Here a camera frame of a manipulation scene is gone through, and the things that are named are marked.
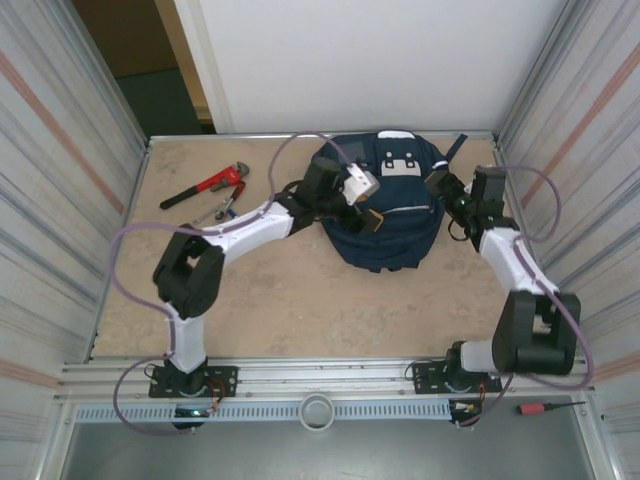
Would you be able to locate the brown door panel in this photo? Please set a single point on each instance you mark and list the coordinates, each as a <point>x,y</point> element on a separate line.
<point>125,35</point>

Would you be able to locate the white round pipe fitting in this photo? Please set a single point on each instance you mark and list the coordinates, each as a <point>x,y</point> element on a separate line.
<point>317,415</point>

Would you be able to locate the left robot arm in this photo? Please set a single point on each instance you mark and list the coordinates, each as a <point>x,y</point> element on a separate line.
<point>185,345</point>

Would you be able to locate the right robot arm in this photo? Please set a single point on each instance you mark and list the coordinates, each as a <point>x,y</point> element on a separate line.
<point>530,345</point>

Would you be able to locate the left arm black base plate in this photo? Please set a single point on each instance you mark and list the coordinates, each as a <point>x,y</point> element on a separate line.
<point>222,380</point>

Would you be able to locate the aluminium table frame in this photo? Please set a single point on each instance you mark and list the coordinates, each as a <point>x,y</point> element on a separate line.
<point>320,374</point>

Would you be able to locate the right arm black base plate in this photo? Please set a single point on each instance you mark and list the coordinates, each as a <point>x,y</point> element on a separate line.
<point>430,372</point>

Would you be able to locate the red pipe wrench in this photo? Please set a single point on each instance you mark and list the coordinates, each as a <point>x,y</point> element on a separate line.
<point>220,178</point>

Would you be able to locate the tan wooden door frame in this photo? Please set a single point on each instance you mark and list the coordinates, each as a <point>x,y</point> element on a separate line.
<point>182,55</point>

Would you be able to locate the navy blue backpack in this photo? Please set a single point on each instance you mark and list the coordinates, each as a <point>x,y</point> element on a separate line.
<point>395,235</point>

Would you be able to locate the small controller board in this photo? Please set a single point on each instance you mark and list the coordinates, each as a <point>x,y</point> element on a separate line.
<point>467,407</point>
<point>192,413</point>

